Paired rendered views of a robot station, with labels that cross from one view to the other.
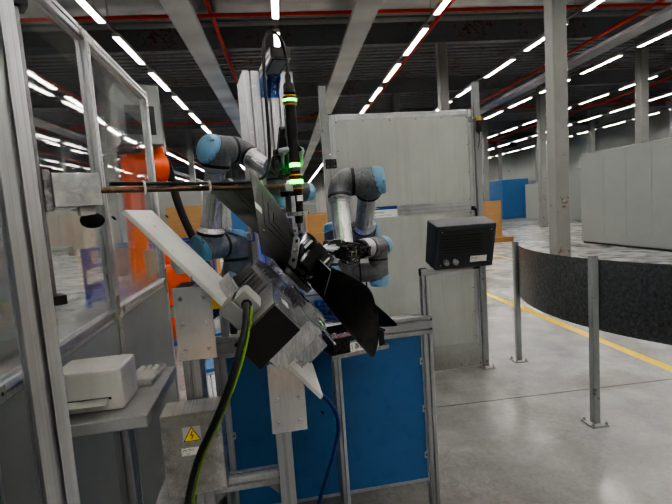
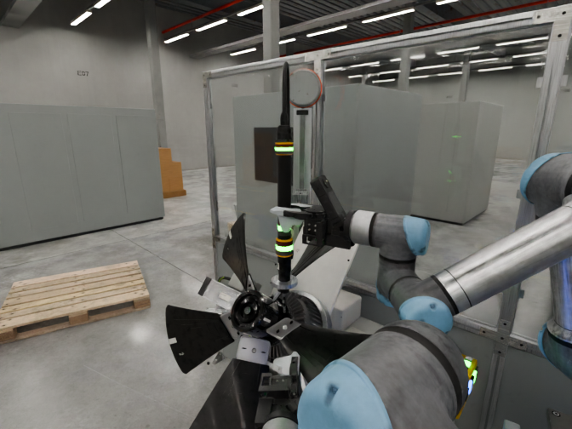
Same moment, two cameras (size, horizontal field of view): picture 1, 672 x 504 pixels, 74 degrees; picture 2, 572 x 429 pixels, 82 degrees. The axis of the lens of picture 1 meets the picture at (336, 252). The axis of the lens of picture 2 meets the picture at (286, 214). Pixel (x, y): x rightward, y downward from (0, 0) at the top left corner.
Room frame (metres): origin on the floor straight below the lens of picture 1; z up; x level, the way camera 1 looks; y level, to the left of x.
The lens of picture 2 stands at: (2.01, -0.40, 1.71)
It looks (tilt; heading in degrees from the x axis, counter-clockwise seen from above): 15 degrees down; 140
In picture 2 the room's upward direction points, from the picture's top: straight up
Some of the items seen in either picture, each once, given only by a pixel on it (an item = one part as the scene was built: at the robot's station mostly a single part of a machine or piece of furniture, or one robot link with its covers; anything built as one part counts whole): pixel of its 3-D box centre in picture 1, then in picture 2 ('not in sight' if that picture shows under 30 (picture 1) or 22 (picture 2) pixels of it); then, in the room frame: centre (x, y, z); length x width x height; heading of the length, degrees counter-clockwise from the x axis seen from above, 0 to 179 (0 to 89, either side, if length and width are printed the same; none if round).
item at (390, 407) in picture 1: (332, 421); not in sight; (1.77, 0.07, 0.45); 0.82 x 0.02 x 0.66; 99
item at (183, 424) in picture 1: (196, 445); not in sight; (1.12, 0.41, 0.73); 0.15 x 0.09 x 0.22; 99
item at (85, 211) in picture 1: (92, 217); not in sight; (0.99, 0.54, 1.35); 0.05 x 0.04 x 0.05; 134
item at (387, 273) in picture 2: (280, 193); (397, 281); (1.68, 0.19, 1.40); 0.11 x 0.08 x 0.11; 140
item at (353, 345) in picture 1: (349, 338); not in sight; (1.62, -0.03, 0.85); 0.22 x 0.17 x 0.07; 115
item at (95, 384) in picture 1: (94, 385); (337, 307); (1.12, 0.65, 0.92); 0.17 x 0.16 x 0.11; 99
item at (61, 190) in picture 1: (70, 190); (300, 200); (0.96, 0.56, 1.41); 0.10 x 0.07 x 0.09; 134
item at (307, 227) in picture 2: (284, 162); (329, 225); (1.51, 0.15, 1.50); 0.12 x 0.08 x 0.09; 19
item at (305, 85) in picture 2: not in sight; (303, 88); (0.90, 0.63, 1.88); 0.16 x 0.07 x 0.16; 44
